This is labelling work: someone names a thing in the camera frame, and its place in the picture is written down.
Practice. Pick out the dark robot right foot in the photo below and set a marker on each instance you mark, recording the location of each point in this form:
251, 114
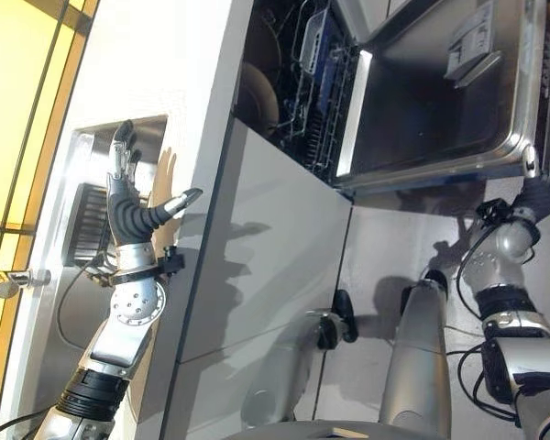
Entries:
433, 277

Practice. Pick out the dark robot foot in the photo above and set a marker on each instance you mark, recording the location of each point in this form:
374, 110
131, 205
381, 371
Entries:
344, 316
433, 277

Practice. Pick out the grey cabinet door panel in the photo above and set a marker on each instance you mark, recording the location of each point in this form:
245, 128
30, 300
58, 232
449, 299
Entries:
275, 238

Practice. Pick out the beige plate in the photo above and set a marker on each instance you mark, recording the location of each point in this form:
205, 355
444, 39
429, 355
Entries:
259, 96

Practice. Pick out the window with yellow light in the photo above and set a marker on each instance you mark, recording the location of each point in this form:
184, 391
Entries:
23, 114

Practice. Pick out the black right wrist clamp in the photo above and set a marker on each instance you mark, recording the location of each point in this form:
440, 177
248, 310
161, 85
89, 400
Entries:
492, 211

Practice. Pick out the silver robot leg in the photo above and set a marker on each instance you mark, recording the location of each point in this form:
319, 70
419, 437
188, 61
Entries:
417, 357
293, 366

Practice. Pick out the black wrist clamp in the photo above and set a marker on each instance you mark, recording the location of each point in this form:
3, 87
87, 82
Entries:
169, 265
492, 211

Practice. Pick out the black left wrist clamp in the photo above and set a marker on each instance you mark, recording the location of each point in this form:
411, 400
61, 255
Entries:
169, 265

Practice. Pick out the chrome faucet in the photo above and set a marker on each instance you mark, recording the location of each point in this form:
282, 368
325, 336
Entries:
14, 280

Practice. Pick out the grey detergent dispenser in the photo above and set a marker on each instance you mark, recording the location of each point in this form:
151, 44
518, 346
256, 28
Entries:
472, 46

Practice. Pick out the stainless kitchen sink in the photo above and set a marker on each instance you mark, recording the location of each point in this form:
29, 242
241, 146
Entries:
96, 192

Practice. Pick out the grey cutlery basket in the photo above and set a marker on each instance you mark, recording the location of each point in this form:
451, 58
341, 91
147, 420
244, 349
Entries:
315, 39

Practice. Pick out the robot right arm silver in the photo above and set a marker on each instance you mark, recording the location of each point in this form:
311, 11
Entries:
518, 348

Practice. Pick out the stainless dishwasher door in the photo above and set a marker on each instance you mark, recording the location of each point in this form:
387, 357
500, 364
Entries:
431, 105

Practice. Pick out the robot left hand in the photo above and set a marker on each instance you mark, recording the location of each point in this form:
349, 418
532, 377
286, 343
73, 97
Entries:
124, 211

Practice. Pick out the robot left arm silver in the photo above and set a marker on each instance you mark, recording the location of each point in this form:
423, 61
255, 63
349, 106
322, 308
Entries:
128, 321

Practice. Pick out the dark robot left foot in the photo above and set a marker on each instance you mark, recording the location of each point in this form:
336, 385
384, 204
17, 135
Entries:
344, 316

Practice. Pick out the silver robot right leg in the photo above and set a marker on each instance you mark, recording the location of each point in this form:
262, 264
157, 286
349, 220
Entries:
417, 357

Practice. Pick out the silver robot left leg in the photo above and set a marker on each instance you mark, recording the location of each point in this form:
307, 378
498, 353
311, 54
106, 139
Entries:
293, 366

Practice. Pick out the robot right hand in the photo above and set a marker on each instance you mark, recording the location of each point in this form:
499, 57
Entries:
538, 192

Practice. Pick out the white kitchen counter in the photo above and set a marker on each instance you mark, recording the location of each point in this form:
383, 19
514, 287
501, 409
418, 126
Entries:
165, 69

